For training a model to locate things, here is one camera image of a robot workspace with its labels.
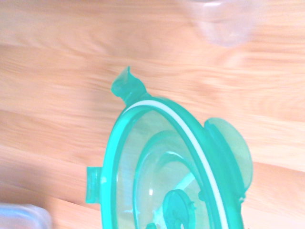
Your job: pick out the green round container lid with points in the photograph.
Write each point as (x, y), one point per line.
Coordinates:
(214, 152)

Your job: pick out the black takeout container clear lid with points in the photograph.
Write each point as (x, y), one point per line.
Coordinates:
(21, 217)

